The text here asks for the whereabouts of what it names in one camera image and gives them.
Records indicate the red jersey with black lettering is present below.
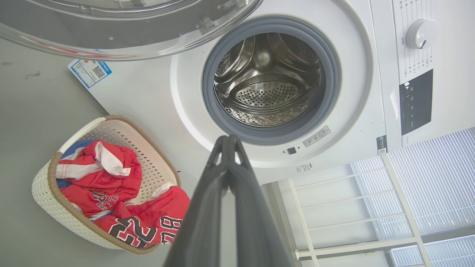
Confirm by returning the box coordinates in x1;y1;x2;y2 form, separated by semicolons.
93;185;190;248

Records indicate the red jersey with white trim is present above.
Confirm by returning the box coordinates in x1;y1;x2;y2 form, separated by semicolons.
56;139;143;220

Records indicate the white warning sticker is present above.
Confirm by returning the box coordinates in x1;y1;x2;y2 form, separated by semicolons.
302;126;331;148

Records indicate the blue cloth piece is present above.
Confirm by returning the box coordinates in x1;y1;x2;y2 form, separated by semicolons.
60;139;95;160

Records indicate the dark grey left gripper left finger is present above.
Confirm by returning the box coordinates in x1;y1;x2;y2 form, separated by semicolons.
163;136;229;267

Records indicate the black display panel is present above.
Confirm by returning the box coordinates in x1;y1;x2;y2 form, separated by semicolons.
399;69;434;136

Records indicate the white window frame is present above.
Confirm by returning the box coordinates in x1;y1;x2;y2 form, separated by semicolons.
288;154;433;267

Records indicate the round black glass washer door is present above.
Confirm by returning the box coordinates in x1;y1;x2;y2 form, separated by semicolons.
0;0;264;62

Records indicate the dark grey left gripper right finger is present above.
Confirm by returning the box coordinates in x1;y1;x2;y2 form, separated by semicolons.
228;135;294;267

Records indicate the white round control knob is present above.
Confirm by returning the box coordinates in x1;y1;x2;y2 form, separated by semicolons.
406;19;438;49

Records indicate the white window blind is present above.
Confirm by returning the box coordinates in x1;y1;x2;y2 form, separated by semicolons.
351;128;475;267

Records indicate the white front-load washing machine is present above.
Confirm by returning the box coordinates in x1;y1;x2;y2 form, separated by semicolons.
68;0;475;186

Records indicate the stainless steel washer drum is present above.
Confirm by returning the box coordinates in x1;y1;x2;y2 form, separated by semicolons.
214;33;322;127

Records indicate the white perforated laundry basket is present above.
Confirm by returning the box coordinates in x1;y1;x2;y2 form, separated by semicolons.
32;115;181;255

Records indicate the blue energy label sticker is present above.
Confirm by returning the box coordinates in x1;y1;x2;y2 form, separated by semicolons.
68;59;112;89

